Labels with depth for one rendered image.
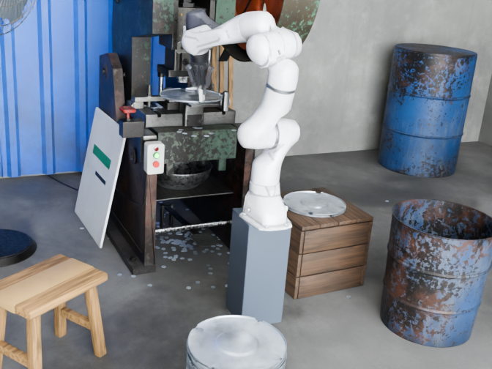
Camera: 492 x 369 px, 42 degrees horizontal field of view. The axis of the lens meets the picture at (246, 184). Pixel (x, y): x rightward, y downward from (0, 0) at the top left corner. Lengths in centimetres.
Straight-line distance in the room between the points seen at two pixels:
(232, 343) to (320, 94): 322
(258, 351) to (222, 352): 11
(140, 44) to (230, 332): 167
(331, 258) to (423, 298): 48
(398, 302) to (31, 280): 140
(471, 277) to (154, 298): 129
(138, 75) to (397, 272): 154
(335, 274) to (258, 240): 58
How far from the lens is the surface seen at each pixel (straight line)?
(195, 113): 295
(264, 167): 239
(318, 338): 262
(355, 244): 291
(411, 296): 262
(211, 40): 248
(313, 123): 491
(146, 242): 294
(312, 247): 278
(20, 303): 215
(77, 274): 229
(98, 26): 409
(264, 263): 251
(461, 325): 271
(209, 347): 189
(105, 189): 323
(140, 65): 319
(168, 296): 281
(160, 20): 287
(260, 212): 240
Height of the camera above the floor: 140
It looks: 20 degrees down
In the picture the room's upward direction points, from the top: 4 degrees clockwise
